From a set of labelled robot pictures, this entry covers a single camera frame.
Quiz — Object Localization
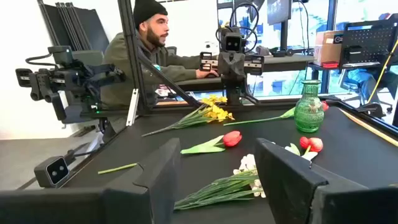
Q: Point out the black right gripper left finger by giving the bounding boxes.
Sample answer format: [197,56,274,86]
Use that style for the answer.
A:
[0,138,182,224]

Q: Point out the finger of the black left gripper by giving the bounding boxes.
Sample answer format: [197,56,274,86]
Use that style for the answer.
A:
[232,61,246,83]
[218,61,233,83]

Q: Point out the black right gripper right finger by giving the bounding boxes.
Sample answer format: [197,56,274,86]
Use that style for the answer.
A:
[254,138,398,224]

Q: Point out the yellow artificial flower bunch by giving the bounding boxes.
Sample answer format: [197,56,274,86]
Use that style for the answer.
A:
[141,94,236,138]

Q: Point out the red artificial tulip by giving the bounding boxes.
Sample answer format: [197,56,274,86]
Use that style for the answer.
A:
[97,130,243,175]
[223,100,330,127]
[300,137,325,162]
[284,136,310,156]

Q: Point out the white artificial flower bunch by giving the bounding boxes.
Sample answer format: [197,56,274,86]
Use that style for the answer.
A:
[174,153,267,211]

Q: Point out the green glass vase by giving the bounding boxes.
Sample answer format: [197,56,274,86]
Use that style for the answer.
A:
[294,79,325,134]

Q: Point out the person's hand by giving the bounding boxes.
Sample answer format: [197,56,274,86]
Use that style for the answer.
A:
[195,68,220,79]

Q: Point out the grey desk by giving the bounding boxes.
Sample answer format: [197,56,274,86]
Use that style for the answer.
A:
[157,76,226,93]
[245,54,315,74]

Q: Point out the black table mat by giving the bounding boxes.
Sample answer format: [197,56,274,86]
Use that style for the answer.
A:
[62,105,398,224]

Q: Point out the black monitor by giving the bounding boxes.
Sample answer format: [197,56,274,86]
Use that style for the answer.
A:
[266,0,293,26]

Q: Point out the person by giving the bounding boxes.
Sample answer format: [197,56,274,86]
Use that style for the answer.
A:
[99,0,220,134]

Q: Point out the cardboard box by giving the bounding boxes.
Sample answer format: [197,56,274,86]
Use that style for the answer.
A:
[313,30,345,67]

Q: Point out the black folded panels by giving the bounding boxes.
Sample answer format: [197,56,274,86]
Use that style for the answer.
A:
[37,0,110,54]

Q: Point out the black pegboard panel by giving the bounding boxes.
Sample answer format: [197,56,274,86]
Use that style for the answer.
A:
[338,19,398,70]

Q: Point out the thin yellow pole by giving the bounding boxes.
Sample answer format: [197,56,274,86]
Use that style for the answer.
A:
[366,39,398,104]

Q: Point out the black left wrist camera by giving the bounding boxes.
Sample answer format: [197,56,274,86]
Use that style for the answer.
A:
[223,33,244,52]

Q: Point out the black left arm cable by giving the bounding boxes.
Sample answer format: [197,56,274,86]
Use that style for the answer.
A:
[215,2,260,55]

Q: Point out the silver metal bracket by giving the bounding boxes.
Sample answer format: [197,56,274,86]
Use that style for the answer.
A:
[125,88,140,127]

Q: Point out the black table-level camera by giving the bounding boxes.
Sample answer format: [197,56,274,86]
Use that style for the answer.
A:
[33,155,70,189]

